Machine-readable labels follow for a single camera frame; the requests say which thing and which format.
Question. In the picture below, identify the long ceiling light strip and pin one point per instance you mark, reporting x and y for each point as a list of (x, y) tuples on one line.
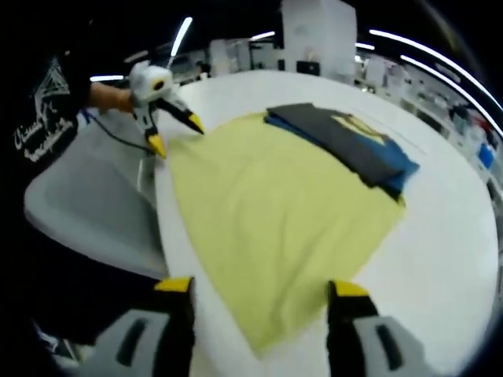
[(430, 67), (440, 59), (181, 36)]

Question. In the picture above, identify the white square pillar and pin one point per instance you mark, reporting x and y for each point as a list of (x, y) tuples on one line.
[(318, 31)]

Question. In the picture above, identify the black square object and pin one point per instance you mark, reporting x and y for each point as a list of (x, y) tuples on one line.
[(308, 67)]

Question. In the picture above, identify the yellow grey blue garment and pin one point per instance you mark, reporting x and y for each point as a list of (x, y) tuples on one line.
[(255, 204)]

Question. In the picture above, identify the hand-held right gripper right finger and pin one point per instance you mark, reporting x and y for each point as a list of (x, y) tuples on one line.
[(353, 337)]

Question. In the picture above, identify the person's left hand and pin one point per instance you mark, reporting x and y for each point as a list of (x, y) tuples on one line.
[(125, 101)]

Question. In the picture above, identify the grey chair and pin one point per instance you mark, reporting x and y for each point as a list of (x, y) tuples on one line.
[(90, 204)]

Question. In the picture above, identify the blue bin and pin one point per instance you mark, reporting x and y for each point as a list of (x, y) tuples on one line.
[(488, 154)]

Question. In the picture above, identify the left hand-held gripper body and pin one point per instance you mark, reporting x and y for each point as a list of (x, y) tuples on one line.
[(151, 84)]

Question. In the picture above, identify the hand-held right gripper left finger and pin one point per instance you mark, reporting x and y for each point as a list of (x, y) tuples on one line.
[(165, 334)]

